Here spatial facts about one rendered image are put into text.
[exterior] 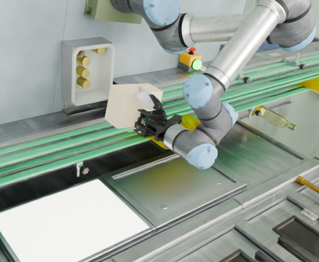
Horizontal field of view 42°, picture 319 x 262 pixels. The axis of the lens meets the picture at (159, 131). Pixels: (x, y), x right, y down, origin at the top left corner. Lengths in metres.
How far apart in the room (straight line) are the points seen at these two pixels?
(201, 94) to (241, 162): 0.91
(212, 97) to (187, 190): 0.61
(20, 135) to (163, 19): 0.62
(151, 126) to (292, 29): 0.49
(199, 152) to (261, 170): 0.80
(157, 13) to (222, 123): 0.43
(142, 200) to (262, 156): 0.71
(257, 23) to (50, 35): 0.73
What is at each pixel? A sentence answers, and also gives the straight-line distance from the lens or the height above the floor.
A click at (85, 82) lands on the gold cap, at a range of 1.58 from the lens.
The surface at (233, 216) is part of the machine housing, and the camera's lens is 1.55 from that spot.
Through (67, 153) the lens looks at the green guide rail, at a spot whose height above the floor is 0.91.
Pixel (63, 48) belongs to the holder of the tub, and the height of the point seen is 0.77.
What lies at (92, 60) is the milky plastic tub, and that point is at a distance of 1.62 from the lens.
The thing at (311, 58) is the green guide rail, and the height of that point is 0.91.
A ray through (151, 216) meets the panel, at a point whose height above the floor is 1.27.
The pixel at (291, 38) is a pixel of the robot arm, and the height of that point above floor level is 1.40.
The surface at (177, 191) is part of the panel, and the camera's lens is 1.57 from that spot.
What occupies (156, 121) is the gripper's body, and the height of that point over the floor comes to 1.24.
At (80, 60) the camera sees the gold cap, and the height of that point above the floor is 0.80.
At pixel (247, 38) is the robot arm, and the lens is 1.12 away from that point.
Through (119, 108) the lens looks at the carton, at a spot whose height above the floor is 1.12.
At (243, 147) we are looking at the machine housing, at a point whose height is 1.08.
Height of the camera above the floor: 2.05
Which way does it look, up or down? 40 degrees down
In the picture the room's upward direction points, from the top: 124 degrees clockwise
